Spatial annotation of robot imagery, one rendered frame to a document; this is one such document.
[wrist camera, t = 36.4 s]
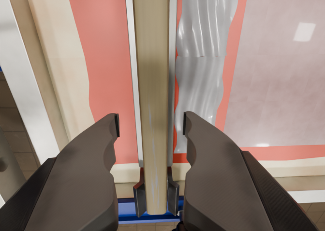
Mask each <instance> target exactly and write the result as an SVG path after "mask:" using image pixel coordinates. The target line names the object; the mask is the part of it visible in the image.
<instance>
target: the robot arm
mask: <svg viewBox="0 0 325 231"><path fill-rule="evenodd" d="M183 135H185V137H186V138H187V153H186V159H187V161H188V162H189V164H190V166H191V168H190V169H189V170H188V171H187V173H186V176H185V189H184V205H183V223H184V226H185V228H186V229H187V230H188V231H319V229H318V228H317V226H316V225H315V224H314V222H313V221H312V220H311V218H310V217H309V216H308V215H307V213H306V212H305V211H304V210H303V209H302V207H301V206H300V205H299V204H298V203H297V202H296V201H295V200H294V198H293V197H292V196H291V195H290V194H289V193H288V192H287V191H286V190H285V189H284V188H283V187H282V186H281V185H280V184H279V183H278V182H277V181H276V179H275V178H274V177H273V176H272V175H271V174H270V173H269V172H268V171H267V170H266V169H265V168H264V167H263V166H262V165H261V164H260V163H259V162H258V160H257V159H256V158H255V157H254V156H253V155H252V154H251V153H250V152H249V151H243V150H241V149H240V148H239V147H238V146H237V144H236V143H235V142H234V141H233V140H232V139H231V138H229V137H228V136H227V135H226V134H225V133H223V132H222V131H221V130H219V129H218V128H216V127H215V126H213V125H212V124H210V123H209V122H207V121H206V120H204V119H203V118H201V117H200V116H198V115H197V114H195V113H194V112H192V111H186V112H184V114H183ZM118 137H120V131H119V114H118V113H117V114H116V113H109V114H107V115H106V116H104V117H103V118H101V119H100V120H98V121H97V122H96V123H94V124H93V125H92V126H90V127H89V128H87V129H86V130H84V131H83V132H82V133H80V134H79V135H78V136H76V137H75V138H74V139H73V140H72V141H70V142H69V143H68V144H67V145H66V146H65V147H64V148H63V149H62V150H61V151H60V152H59V154H58V155H57V156H56V157H52V158H48V159H47V160H46V161H45V162H44V163H43V164H42V165H41V166H40V167H39V168H38V169H37V170H36V171H35V172H34V173H33V174H32V175H31V176H30V177H29V178H28V179H27V180H26V182H25V183H24V184H23V185H22V186H21V187H20V188H19V189H18V190H17V191H16V192H15V193H14V194H13V195H12V196H11V197H10V198H9V200H8V201H7V202H6V203H5V204H4V205H3V206H2V207H1V208H0V231H117V229H118V199H117V193H116V188H115V182H114V177H113V175H112V174H111V173H110V170H111V168H112V167H113V165H114V164H115V162H116V155H115V149H114V143H115V141H116V140H117V138H118Z"/></svg>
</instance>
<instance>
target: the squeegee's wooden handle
mask: <svg viewBox="0 0 325 231"><path fill-rule="evenodd" d="M169 12H170V0H133V20H134V35H135V50H136V64H137V79H138V93H139V108H140V123H141V138H142V152H143V167H144V181H145V196H146V211H147V213H148V214H149V215H163V214H165V213H166V211H167V156H168V84H169Z"/></svg>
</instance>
